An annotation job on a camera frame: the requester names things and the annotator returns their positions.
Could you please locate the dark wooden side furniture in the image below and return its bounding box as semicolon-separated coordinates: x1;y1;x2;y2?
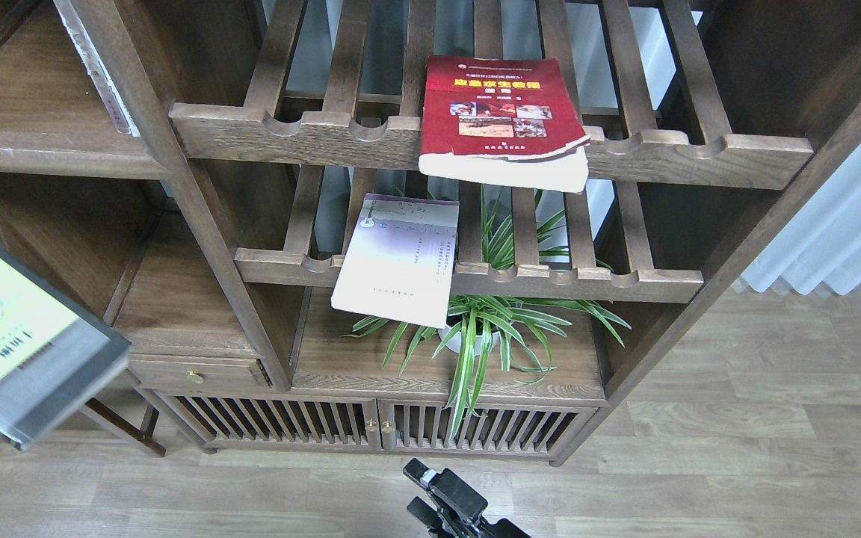
0;217;167;458

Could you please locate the green spider plant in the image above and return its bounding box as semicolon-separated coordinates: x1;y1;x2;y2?
342;188;632;442

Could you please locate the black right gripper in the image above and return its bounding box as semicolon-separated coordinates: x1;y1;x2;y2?
403;459;530;538

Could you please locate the black yellow cover book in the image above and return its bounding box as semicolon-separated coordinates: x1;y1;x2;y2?
0;246;132;451

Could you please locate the white plant pot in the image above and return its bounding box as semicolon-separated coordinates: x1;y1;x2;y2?
438;323;502;356

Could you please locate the white pleated curtain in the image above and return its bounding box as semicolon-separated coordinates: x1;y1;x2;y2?
741;144;861;295

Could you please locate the white lavender book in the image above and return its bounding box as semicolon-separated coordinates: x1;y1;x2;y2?
330;194;459;328

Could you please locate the dark wooden bookshelf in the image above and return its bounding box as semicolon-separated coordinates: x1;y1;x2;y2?
0;1;861;466

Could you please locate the red cover book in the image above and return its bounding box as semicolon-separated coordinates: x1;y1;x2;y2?
418;55;589;193

